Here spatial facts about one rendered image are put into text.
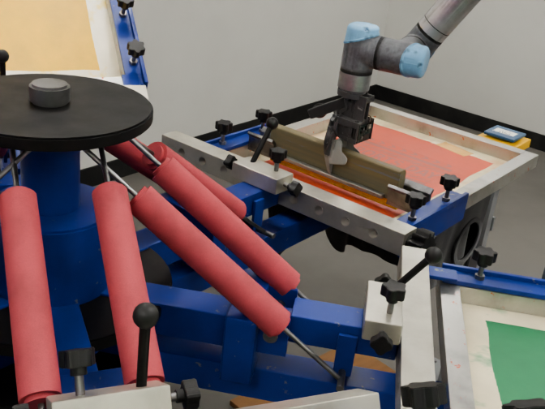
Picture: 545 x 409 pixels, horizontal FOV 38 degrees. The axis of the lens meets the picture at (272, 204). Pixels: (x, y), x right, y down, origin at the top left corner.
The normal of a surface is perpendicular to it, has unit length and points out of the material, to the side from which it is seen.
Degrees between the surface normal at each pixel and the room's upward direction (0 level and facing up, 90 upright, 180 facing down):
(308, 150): 90
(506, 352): 0
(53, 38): 32
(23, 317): 40
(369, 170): 90
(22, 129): 0
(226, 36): 90
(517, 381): 0
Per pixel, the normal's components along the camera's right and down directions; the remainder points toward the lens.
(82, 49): 0.28, -0.54
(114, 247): -0.18, -0.48
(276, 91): 0.77, 0.33
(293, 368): 0.11, -0.91
